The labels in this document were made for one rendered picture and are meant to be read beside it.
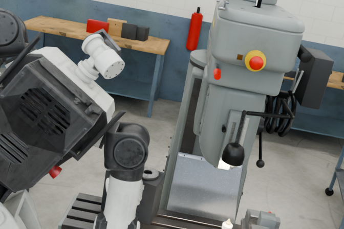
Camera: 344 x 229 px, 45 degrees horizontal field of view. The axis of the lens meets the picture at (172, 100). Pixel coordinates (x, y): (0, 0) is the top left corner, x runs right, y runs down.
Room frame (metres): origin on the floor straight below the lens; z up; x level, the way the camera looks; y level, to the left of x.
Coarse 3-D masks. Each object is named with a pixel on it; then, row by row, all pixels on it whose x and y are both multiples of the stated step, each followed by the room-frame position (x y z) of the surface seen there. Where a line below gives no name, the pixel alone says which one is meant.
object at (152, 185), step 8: (144, 168) 1.50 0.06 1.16; (152, 168) 1.51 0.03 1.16; (144, 176) 1.44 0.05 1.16; (152, 176) 1.45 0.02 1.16; (160, 176) 1.48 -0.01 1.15; (104, 184) 1.45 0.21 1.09; (144, 184) 1.41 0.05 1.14; (152, 184) 1.41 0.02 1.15; (160, 184) 1.46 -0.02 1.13; (104, 192) 1.45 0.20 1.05; (144, 192) 1.41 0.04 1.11; (152, 192) 1.40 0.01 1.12; (160, 192) 1.49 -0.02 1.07; (104, 200) 1.45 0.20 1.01; (144, 200) 1.41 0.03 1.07; (152, 200) 1.40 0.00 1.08; (136, 208) 1.42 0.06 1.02; (144, 208) 1.41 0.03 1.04; (152, 208) 1.40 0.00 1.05; (144, 216) 1.41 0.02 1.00; (152, 216) 1.42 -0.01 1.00
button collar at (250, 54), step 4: (252, 52) 1.18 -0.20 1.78; (256, 52) 1.17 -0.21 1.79; (260, 52) 1.18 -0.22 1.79; (248, 56) 1.17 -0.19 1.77; (252, 56) 1.17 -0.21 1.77; (260, 56) 1.17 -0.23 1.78; (264, 56) 1.18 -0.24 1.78; (248, 60) 1.17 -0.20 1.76; (264, 60) 1.17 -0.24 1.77; (248, 64) 1.17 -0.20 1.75; (264, 64) 1.17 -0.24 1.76; (248, 68) 1.18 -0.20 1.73
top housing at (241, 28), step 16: (224, 0) 1.45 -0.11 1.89; (240, 0) 1.56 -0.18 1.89; (224, 16) 1.22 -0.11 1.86; (240, 16) 1.20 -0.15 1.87; (256, 16) 1.20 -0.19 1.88; (272, 16) 1.21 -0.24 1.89; (288, 16) 1.29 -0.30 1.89; (224, 32) 1.21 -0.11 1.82; (240, 32) 1.20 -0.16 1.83; (256, 32) 1.19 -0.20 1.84; (272, 32) 1.19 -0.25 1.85; (288, 32) 1.20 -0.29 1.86; (224, 48) 1.20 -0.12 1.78; (240, 48) 1.20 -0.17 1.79; (256, 48) 1.19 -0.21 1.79; (272, 48) 1.19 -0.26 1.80; (288, 48) 1.20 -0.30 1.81; (240, 64) 1.20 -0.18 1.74; (272, 64) 1.19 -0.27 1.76; (288, 64) 1.20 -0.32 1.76
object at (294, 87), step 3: (297, 69) 1.67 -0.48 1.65; (297, 72) 1.67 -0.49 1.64; (303, 72) 1.64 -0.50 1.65; (300, 75) 1.64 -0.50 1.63; (294, 78) 1.68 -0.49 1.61; (300, 78) 1.65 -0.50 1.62; (294, 81) 1.68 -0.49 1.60; (297, 81) 1.65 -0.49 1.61; (294, 84) 1.68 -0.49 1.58; (297, 84) 1.65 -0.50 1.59; (291, 87) 1.74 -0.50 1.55; (294, 87) 1.66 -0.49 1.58; (294, 90) 1.66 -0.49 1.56; (288, 99) 1.73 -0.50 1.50; (288, 102) 1.67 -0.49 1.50
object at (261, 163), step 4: (260, 120) 1.44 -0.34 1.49; (260, 124) 1.43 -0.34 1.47; (260, 128) 1.43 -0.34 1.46; (256, 132) 1.43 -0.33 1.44; (260, 132) 1.43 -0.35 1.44; (260, 136) 1.41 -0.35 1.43; (260, 140) 1.39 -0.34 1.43; (260, 144) 1.38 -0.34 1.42; (260, 148) 1.36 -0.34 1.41; (260, 152) 1.34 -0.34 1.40; (260, 156) 1.33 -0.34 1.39; (260, 160) 1.31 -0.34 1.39; (256, 164) 1.30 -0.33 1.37; (260, 164) 1.29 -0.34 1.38; (264, 164) 1.30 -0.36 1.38
